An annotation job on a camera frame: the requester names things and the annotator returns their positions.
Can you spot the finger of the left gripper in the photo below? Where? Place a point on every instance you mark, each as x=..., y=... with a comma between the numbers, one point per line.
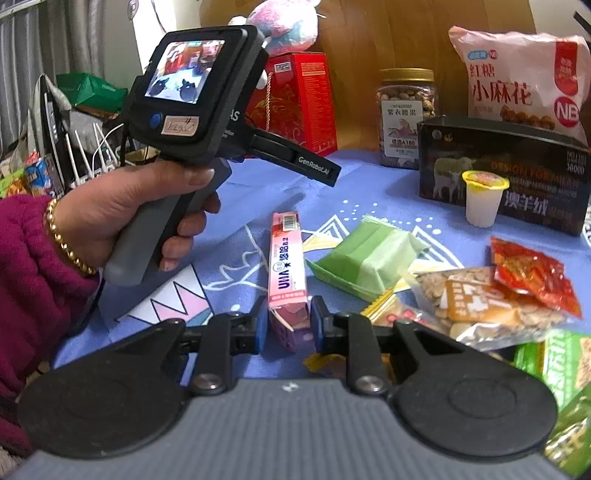
x=284, y=153

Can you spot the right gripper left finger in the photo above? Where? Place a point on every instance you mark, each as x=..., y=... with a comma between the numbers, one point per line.
x=128, y=394

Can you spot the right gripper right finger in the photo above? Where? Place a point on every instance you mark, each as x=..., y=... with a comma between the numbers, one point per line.
x=452, y=397

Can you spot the green cracker packet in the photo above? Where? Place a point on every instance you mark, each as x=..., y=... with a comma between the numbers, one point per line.
x=561, y=361

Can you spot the green pea snack packet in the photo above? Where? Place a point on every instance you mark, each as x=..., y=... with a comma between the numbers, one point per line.
x=568, y=446

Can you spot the pink UHA candy box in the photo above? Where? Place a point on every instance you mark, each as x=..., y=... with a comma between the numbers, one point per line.
x=287, y=292

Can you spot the magenta knit sleeve forearm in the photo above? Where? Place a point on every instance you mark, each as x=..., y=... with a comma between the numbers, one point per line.
x=41, y=296

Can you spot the red gift box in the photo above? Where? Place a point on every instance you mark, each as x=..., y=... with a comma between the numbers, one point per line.
x=297, y=102

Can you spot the blue printed tablecloth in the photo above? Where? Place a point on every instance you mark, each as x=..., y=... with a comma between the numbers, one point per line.
x=230, y=260

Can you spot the orange label seed packet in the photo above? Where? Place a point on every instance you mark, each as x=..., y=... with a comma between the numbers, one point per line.
x=472, y=308

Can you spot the green bag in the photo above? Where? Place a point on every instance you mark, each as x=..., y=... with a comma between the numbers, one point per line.
x=86, y=90

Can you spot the pink blue plush toy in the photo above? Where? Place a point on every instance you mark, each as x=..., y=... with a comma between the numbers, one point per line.
x=288, y=26

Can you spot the yellow edge peanut packet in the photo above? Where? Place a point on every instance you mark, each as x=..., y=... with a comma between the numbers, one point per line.
x=389, y=309

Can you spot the red spicy snack packet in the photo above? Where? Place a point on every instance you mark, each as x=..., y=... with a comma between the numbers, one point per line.
x=531, y=272

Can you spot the green wrapped snack packet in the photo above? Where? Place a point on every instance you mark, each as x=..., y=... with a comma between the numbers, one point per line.
x=371, y=260

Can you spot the yellow lid jelly cup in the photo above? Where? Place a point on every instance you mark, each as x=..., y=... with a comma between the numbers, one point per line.
x=484, y=191

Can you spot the black wool storage box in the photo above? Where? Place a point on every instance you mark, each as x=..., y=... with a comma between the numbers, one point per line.
x=548, y=173

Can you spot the pink twisted dough snack bag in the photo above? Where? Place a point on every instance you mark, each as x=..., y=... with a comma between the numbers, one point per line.
x=538, y=80

